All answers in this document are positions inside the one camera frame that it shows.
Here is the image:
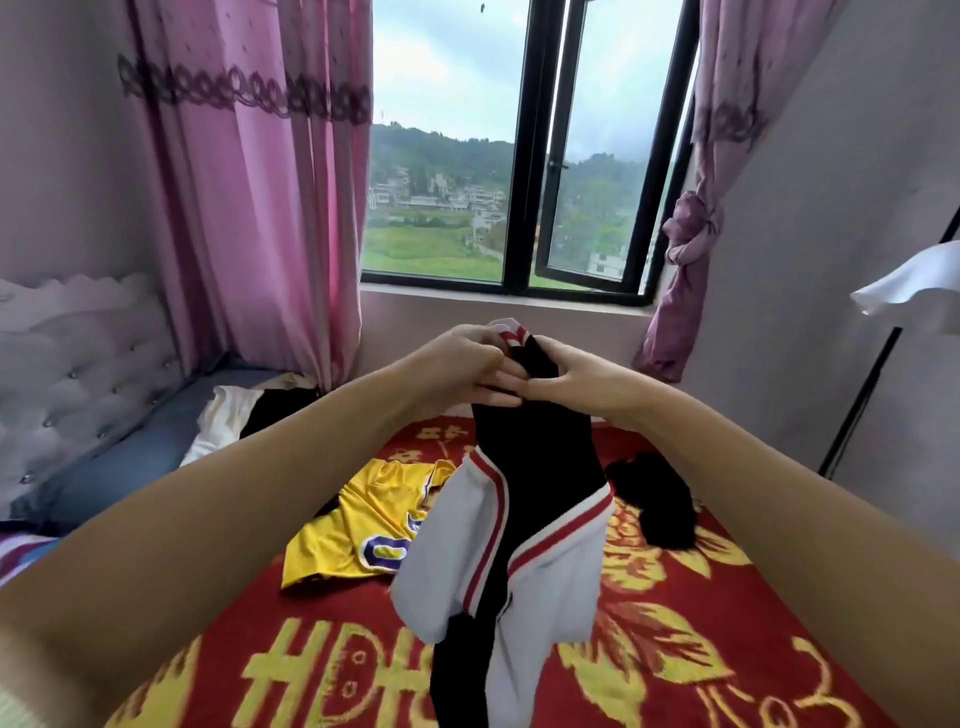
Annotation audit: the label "person's left hand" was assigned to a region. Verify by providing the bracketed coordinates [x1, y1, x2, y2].
[393, 324, 531, 416]

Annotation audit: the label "person's right hand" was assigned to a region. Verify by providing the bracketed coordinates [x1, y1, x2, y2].
[522, 333, 665, 434]

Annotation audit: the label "black white red-trim shorts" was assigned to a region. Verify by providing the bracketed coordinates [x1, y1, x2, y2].
[390, 318, 617, 728]

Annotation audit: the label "small black garment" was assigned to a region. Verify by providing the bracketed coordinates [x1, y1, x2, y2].
[604, 450, 701, 551]

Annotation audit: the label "yellow basketball jersey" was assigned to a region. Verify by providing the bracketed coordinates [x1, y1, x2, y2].
[282, 457, 459, 590]

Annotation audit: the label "white long garment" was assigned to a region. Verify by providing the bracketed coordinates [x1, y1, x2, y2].
[180, 382, 266, 467]

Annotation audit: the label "person's right forearm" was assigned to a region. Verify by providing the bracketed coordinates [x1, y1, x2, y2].
[630, 387, 960, 728]

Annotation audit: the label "person's left forearm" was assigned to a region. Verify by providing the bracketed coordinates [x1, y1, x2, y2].
[0, 367, 452, 710]

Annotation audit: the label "white bed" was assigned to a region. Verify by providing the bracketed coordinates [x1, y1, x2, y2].
[0, 273, 902, 728]

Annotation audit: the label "black framed window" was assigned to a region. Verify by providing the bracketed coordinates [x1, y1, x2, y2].
[360, 0, 704, 309]

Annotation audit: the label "tied pink curtain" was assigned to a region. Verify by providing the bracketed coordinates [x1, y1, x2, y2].
[633, 0, 851, 384]

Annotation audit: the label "wide pink curtain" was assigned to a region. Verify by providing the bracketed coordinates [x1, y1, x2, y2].
[117, 0, 377, 392]

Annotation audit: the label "red bedsheet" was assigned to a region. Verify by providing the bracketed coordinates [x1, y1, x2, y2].
[105, 417, 897, 728]

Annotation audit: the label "grey pillow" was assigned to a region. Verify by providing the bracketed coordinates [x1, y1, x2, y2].
[7, 367, 287, 531]

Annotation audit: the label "white tufted headboard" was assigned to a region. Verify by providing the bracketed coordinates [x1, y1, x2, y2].
[0, 273, 186, 512]

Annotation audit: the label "colourful patterned pillow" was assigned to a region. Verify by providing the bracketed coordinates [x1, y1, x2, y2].
[0, 525, 65, 587]

